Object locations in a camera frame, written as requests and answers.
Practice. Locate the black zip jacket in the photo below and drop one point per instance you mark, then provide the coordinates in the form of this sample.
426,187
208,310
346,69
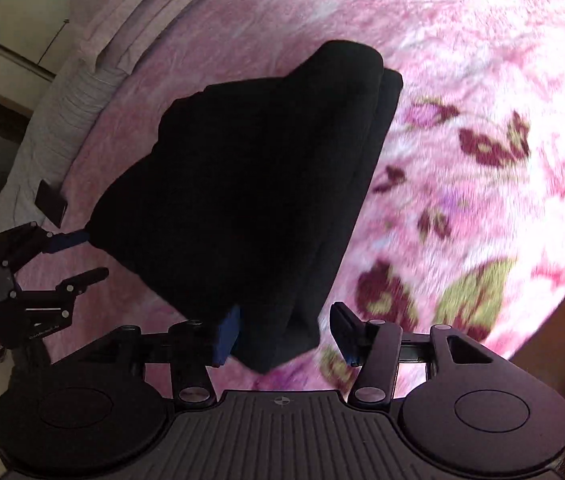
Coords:
237,185

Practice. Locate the black phone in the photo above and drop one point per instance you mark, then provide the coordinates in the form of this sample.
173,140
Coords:
51,202

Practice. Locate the white striped quilt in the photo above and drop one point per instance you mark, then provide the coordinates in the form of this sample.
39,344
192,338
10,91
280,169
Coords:
62,125

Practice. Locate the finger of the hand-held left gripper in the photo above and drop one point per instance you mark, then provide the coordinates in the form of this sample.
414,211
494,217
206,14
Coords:
87,276
70,241

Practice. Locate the pink floral blanket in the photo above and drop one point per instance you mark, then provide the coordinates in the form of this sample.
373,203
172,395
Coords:
462,85

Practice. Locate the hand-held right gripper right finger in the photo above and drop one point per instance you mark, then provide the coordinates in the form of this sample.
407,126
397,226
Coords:
342,330

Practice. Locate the pink pillow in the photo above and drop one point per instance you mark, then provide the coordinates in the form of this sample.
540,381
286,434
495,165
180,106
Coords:
172,15
107,10

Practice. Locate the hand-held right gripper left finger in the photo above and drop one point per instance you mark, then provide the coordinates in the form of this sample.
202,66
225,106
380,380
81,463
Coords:
227,332

